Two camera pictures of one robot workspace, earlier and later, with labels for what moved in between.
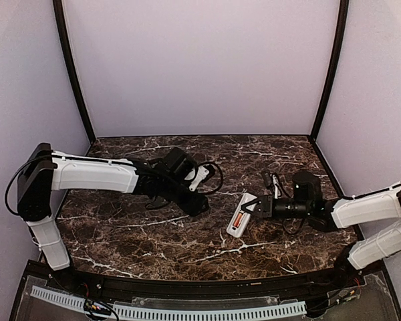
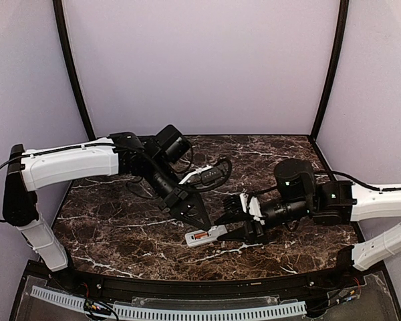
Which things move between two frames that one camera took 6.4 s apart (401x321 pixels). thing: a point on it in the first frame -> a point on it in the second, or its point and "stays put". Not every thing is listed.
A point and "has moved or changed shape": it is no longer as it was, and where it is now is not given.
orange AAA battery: [237, 219] has moved or changed shape
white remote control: [240, 217] has moved or changed shape
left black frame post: [63, 33] stays put
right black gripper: [264, 206] -> [254, 221]
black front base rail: [351, 274] stays put
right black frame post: [343, 15] stays put
